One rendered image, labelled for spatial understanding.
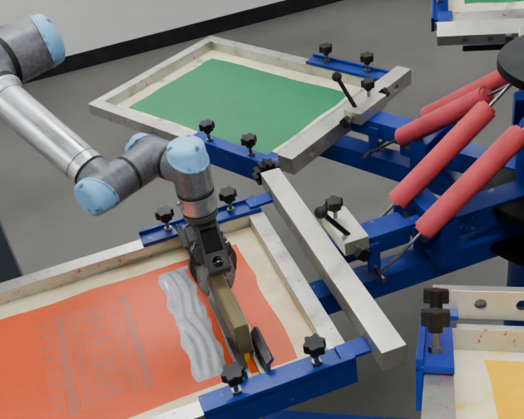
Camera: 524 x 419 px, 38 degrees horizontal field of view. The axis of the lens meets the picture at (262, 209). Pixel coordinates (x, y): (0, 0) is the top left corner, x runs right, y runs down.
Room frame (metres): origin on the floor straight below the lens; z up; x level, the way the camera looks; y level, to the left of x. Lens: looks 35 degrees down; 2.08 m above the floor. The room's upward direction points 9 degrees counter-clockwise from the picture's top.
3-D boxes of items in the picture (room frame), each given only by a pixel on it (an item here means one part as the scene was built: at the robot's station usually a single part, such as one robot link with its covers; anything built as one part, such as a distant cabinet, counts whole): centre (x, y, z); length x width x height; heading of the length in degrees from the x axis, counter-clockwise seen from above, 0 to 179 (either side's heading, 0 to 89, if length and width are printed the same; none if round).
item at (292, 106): (2.09, -0.08, 1.05); 1.08 x 0.61 x 0.23; 44
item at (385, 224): (1.32, -0.23, 1.02); 0.17 x 0.06 x 0.05; 104
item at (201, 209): (1.25, 0.13, 1.23); 0.08 x 0.08 x 0.05
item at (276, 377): (0.97, 0.02, 0.98); 0.30 x 0.05 x 0.07; 104
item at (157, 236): (1.51, 0.15, 0.98); 0.30 x 0.05 x 0.07; 104
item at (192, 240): (1.26, 0.13, 1.15); 0.09 x 0.08 x 0.12; 14
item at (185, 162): (1.26, 0.13, 1.31); 0.09 x 0.08 x 0.11; 45
